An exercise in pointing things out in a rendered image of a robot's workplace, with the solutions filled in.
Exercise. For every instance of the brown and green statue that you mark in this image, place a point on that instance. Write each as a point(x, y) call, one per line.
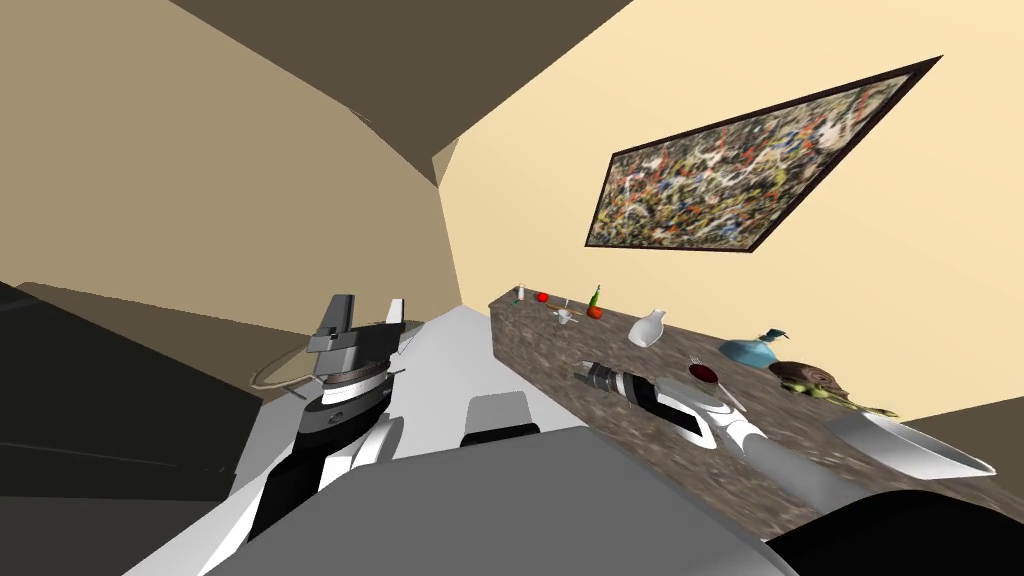
point(810, 379)

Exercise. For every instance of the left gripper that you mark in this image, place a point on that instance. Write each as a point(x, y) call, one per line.
point(356, 348)

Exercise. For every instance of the white mug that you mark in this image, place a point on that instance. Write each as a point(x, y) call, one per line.
point(565, 317)

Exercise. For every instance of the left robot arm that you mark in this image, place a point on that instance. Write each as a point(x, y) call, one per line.
point(336, 424)

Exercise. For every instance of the blue round vase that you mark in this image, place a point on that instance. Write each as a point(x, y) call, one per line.
point(748, 351)

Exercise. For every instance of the framed speckled abstract painting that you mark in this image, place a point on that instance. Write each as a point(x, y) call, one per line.
point(744, 172)

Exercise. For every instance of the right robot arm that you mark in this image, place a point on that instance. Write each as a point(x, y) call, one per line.
point(784, 464)

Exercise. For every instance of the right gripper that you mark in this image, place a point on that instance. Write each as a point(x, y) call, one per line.
point(598, 376)

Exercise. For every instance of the white spoon with red bowl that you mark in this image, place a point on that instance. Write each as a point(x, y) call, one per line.
point(703, 374)

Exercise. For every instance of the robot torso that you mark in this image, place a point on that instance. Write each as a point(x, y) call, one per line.
point(480, 512)

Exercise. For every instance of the green glass bottle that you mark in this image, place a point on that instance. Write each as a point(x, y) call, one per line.
point(594, 298)

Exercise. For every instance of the white curved vase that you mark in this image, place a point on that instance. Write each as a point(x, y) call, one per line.
point(648, 330)

